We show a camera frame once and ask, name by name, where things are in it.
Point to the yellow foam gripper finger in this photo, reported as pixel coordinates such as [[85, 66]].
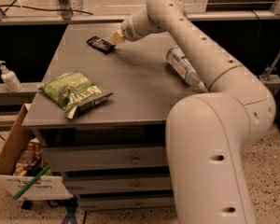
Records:
[[118, 37]]

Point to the black rxbar chocolate wrapper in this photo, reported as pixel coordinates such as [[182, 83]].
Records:
[[98, 43]]

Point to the clear plastic water bottle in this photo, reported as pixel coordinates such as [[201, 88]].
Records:
[[180, 62]]

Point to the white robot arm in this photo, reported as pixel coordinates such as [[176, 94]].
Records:
[[205, 132]]

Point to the white pump dispenser bottle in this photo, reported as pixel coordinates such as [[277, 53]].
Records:
[[9, 78]]

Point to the green chip bag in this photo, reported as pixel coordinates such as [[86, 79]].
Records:
[[74, 93]]

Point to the grey drawer cabinet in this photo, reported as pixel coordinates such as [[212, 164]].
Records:
[[144, 87]]

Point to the top grey drawer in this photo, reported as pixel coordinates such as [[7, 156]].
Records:
[[104, 157]]

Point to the grey drawer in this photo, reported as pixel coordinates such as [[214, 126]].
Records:
[[117, 184], [126, 202], [104, 157]]

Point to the middle grey drawer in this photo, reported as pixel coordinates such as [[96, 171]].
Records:
[[117, 184]]

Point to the cardboard box with snacks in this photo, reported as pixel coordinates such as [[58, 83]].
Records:
[[20, 162]]

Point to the bottom grey drawer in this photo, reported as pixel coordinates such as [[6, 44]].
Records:
[[126, 202]]

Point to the blue clamp stand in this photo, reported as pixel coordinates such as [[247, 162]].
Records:
[[71, 207]]

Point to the green stick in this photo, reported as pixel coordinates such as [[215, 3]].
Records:
[[30, 183]]

